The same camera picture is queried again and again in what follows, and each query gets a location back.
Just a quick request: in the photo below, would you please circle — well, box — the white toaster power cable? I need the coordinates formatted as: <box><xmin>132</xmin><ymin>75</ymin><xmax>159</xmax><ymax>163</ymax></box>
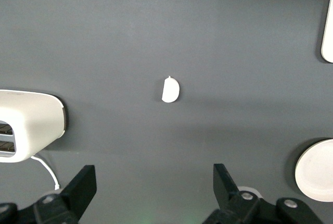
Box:
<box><xmin>30</xmin><ymin>155</ymin><xmax>61</xmax><ymax>191</ymax></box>

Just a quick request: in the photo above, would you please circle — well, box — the beige tray with rabbit print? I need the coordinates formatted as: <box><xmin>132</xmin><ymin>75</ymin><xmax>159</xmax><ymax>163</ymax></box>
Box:
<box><xmin>321</xmin><ymin>0</ymin><xmax>333</xmax><ymax>64</ymax></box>

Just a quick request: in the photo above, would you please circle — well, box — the round beige plate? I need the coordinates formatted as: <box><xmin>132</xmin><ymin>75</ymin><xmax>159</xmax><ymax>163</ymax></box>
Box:
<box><xmin>294</xmin><ymin>138</ymin><xmax>333</xmax><ymax>203</ymax></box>

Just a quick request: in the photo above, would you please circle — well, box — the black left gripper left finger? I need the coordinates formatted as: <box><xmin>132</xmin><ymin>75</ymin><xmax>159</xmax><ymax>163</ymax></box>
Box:
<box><xmin>0</xmin><ymin>165</ymin><xmax>97</xmax><ymax>224</ymax></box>

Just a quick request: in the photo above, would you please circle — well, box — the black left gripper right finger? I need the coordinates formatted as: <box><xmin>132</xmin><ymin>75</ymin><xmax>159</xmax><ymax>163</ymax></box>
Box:
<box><xmin>202</xmin><ymin>163</ymin><xmax>324</xmax><ymax>224</ymax></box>

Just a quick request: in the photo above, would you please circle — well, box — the white steamed bun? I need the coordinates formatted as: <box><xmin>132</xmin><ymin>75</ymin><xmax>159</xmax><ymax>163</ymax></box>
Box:
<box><xmin>161</xmin><ymin>75</ymin><xmax>181</xmax><ymax>104</ymax></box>

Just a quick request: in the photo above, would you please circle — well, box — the cream white toaster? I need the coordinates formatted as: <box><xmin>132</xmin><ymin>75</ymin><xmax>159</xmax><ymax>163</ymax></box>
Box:
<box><xmin>0</xmin><ymin>89</ymin><xmax>69</xmax><ymax>164</ymax></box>

